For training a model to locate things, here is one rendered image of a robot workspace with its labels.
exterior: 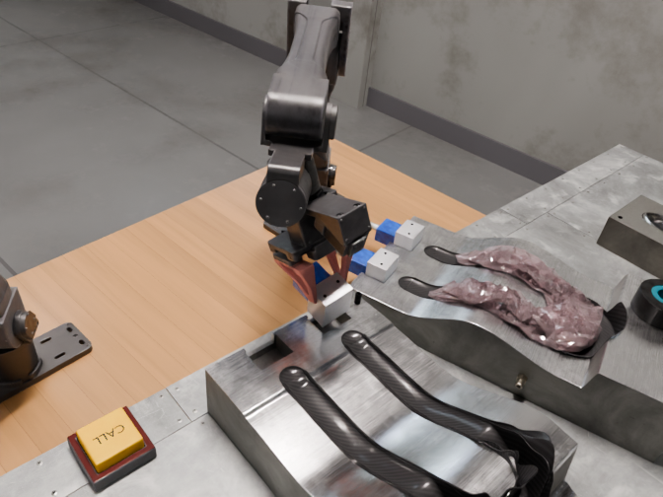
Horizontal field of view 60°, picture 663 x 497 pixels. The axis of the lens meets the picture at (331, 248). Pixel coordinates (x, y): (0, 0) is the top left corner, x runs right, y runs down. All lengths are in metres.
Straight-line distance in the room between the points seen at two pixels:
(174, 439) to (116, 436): 0.08
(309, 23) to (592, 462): 0.71
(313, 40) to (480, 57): 2.47
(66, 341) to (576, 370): 0.75
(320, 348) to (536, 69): 2.47
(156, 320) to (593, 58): 2.44
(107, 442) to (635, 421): 0.69
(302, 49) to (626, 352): 0.60
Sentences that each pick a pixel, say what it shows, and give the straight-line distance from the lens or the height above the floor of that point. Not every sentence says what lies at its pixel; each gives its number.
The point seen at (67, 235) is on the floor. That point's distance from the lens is 2.54.
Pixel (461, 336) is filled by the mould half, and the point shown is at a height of 0.86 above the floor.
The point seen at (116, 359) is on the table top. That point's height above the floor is 0.80.
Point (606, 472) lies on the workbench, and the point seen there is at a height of 0.80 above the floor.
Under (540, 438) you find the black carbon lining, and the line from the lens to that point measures 0.70.
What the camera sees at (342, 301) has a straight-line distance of 0.79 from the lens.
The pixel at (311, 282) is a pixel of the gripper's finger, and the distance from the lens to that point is 0.74.
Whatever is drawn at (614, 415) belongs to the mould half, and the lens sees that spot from 0.91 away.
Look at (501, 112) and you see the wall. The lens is 3.22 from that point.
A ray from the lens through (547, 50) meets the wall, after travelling 3.06.
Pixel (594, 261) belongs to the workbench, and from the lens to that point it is 1.27.
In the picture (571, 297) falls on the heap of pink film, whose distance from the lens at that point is 0.98.
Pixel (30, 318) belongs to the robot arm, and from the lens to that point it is 0.83.
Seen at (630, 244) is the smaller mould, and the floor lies 0.84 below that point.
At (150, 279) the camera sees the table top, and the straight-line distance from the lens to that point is 1.04.
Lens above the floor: 1.48
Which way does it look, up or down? 38 degrees down
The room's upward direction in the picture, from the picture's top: 7 degrees clockwise
